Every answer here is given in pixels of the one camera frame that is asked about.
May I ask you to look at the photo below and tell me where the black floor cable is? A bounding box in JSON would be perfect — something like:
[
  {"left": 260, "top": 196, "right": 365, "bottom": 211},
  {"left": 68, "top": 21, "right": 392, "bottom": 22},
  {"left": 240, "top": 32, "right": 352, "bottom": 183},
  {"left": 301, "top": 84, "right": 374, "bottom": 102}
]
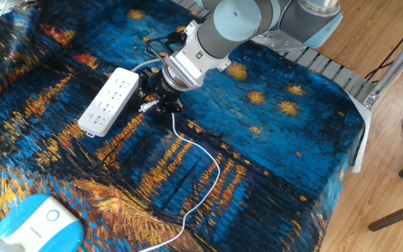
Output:
[{"left": 364, "top": 12, "right": 403, "bottom": 83}]

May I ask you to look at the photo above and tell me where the silver robot mounting plate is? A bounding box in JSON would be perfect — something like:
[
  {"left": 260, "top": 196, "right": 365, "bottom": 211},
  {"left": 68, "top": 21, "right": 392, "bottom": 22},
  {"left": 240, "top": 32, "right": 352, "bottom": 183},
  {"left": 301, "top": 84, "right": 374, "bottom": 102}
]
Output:
[{"left": 250, "top": 30, "right": 307, "bottom": 53}]

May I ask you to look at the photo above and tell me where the aluminium profile post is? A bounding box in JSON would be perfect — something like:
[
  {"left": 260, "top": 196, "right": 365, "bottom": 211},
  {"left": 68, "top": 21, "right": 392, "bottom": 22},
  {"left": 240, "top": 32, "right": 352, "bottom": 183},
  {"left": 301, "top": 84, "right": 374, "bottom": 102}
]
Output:
[{"left": 362, "top": 21, "right": 403, "bottom": 112}]

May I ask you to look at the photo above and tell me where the white lamp power cord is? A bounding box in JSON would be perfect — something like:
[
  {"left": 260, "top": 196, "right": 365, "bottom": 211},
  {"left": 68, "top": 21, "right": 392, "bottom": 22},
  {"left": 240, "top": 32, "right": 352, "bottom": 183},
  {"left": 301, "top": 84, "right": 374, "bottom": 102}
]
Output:
[{"left": 137, "top": 100, "right": 222, "bottom": 252}]

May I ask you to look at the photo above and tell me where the blue white desk lamp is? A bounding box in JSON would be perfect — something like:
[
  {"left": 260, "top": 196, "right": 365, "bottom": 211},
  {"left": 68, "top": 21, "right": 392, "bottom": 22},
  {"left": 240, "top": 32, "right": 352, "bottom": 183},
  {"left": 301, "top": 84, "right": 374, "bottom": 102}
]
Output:
[{"left": 0, "top": 193, "right": 85, "bottom": 252}]

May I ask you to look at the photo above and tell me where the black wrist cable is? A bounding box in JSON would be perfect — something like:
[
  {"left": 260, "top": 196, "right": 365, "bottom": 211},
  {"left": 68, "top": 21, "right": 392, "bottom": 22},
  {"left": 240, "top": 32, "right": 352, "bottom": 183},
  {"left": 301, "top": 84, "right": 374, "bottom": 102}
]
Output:
[{"left": 145, "top": 31, "right": 188, "bottom": 60}]

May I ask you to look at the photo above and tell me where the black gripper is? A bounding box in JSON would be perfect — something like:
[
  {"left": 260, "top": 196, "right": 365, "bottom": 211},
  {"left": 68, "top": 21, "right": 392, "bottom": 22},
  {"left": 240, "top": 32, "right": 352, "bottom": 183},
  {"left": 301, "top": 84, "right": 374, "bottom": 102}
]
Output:
[{"left": 139, "top": 69, "right": 185, "bottom": 113}]

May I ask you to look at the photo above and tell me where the white wrist mount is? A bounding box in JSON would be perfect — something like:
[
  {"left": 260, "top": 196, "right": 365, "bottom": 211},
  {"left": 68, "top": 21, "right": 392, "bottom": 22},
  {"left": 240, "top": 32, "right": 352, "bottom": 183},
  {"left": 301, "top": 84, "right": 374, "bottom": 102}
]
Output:
[{"left": 164, "top": 20, "right": 232, "bottom": 88}]

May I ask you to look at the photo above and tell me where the starry night painting tablecloth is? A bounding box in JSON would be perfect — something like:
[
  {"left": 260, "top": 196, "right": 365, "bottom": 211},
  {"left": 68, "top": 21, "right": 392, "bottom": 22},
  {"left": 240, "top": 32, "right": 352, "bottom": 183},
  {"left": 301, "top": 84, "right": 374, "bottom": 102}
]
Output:
[{"left": 0, "top": 0, "right": 366, "bottom": 252}]

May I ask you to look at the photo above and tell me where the white power strip cable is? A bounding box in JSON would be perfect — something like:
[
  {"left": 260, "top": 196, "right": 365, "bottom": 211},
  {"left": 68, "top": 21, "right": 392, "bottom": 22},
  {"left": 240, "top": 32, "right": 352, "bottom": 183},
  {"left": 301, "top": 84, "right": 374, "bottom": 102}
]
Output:
[{"left": 130, "top": 57, "right": 164, "bottom": 73}]

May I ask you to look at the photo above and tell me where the white power strip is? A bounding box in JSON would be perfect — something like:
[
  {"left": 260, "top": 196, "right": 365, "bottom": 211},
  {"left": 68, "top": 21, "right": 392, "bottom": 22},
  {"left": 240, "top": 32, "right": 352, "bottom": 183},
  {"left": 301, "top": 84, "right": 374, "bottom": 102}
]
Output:
[{"left": 78, "top": 67, "right": 140, "bottom": 138}]

